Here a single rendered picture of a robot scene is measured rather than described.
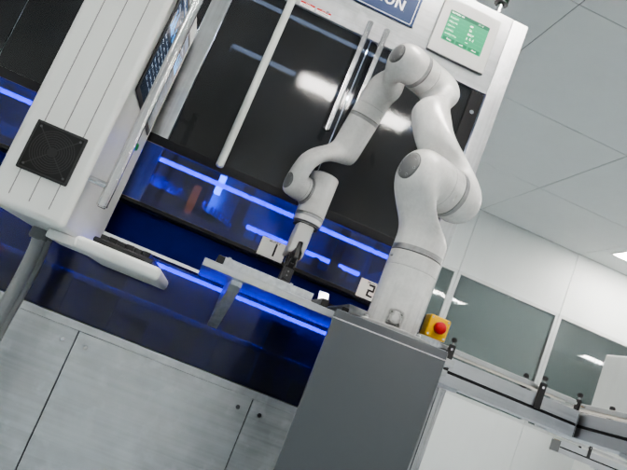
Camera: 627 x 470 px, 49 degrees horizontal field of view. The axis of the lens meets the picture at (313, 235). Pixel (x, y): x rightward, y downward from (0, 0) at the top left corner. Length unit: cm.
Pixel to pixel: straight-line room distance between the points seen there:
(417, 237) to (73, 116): 81
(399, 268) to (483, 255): 591
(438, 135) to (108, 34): 80
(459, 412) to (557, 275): 183
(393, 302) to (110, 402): 97
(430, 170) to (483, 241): 592
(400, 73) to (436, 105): 14
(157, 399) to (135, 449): 15
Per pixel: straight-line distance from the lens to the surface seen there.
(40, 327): 213
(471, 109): 241
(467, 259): 735
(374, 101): 196
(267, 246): 212
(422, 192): 153
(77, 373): 212
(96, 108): 163
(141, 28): 169
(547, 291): 773
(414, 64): 182
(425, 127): 171
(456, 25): 248
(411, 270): 152
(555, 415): 257
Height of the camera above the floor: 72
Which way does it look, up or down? 11 degrees up
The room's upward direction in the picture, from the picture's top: 22 degrees clockwise
